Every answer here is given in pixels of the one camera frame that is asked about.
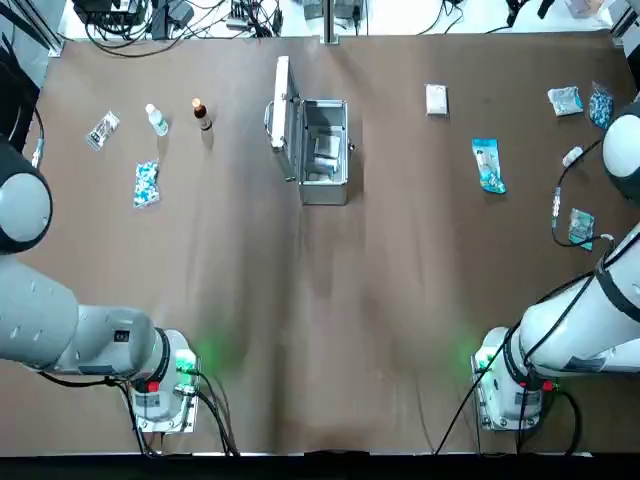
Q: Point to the silver aluminium medical case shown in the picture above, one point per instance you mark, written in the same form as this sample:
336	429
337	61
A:
325	192

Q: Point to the white gauze packet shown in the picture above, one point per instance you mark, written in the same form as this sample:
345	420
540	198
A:
436	100

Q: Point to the blue cotton swab packet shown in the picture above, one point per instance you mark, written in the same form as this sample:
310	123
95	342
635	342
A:
488	166

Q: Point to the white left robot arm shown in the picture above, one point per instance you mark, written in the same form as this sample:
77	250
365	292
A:
30	310

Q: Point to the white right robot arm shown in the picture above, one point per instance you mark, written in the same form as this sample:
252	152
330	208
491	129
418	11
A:
560	335

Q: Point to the grey flat packet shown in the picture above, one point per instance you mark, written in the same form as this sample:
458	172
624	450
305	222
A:
327	142

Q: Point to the brown bottle orange cap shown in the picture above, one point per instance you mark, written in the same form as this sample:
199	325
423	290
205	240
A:
201	115

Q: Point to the blue white capsule bag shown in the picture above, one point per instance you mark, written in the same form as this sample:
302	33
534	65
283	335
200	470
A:
600	107
146	182

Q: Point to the clear bottle white cap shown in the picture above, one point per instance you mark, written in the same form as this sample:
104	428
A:
157	120

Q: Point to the black usb hub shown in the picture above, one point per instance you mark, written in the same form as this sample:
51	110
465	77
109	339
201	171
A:
245	17

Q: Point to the clear packet of brown vials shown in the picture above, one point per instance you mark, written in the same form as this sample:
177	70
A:
102	130

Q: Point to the small teal packet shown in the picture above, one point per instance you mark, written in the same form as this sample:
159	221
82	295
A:
581	227

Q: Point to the small white pill bottle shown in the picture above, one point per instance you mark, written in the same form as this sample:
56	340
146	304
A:
572	156

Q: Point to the white blue soft packet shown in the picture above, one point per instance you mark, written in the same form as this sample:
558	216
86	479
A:
565	101

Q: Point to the black flat network device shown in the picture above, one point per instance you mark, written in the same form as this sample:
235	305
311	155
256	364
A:
112	10

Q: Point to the aluminium frame post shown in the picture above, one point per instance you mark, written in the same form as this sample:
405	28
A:
330	20

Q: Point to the aluminium corner post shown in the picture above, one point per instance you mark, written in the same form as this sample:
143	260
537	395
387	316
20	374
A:
45	32
625	25

